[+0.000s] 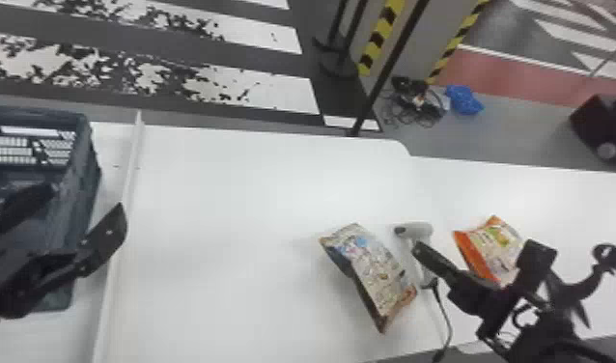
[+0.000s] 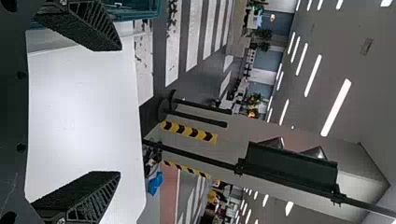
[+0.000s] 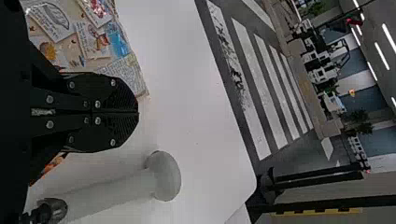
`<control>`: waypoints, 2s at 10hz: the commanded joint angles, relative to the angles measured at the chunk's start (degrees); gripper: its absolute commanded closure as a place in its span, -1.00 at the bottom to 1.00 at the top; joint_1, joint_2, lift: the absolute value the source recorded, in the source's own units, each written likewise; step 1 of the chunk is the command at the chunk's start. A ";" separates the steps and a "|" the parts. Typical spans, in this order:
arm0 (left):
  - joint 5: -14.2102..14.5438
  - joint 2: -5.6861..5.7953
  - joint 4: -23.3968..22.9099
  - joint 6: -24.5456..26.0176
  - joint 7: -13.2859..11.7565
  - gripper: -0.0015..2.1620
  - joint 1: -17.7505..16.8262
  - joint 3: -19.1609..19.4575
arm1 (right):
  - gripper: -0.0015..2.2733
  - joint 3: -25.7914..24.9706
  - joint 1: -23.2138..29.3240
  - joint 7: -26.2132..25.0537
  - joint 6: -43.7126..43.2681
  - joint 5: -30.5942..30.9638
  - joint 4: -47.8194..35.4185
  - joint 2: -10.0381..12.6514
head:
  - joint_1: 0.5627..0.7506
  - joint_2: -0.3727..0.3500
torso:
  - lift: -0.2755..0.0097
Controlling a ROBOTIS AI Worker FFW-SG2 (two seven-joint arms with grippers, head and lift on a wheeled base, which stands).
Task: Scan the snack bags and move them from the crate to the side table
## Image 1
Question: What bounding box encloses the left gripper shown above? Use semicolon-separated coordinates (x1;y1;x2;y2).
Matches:
0;181;128;321

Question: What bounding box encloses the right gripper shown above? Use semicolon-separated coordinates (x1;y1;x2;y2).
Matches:
410;240;523;342

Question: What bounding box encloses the blue basket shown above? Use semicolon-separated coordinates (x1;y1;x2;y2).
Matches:
0;105;103;314

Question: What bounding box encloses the hand scanner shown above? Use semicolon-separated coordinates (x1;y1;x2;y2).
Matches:
392;220;454;363

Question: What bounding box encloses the orange snack packet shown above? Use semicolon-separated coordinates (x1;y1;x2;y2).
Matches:
452;214;526;288

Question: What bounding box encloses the white snack packet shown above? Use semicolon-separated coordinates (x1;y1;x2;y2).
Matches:
318;222;419;335

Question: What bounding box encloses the blue plastic bag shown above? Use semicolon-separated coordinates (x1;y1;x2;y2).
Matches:
444;83;486;117

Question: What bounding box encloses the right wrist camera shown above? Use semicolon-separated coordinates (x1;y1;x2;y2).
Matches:
514;238;559;296

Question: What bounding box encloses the black cable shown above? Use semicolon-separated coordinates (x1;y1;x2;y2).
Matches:
379;75;447;129

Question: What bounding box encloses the yellow black striped post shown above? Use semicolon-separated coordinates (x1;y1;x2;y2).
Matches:
356;0;406;78
426;0;491;86

